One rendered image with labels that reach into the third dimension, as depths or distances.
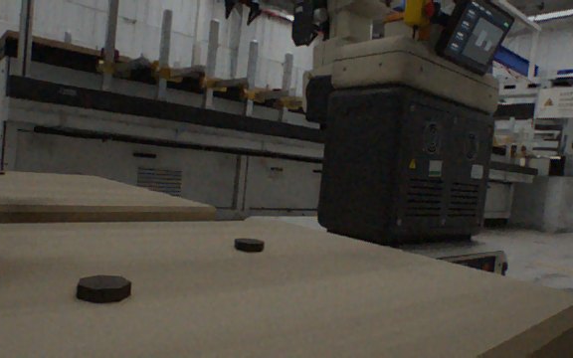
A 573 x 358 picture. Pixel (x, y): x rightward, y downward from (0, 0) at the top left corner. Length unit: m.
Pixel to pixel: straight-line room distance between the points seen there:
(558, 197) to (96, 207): 5.58
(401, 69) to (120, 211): 1.01
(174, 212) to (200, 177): 2.36
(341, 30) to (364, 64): 0.40
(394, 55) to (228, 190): 1.70
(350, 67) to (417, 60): 0.18
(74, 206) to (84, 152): 2.13
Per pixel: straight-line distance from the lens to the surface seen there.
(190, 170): 2.51
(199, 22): 3.43
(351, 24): 1.59
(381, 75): 1.16
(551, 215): 5.69
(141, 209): 0.18
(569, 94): 5.75
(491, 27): 1.39
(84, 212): 0.17
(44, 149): 2.25
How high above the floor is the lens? 0.47
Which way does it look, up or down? 3 degrees down
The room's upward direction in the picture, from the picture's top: 6 degrees clockwise
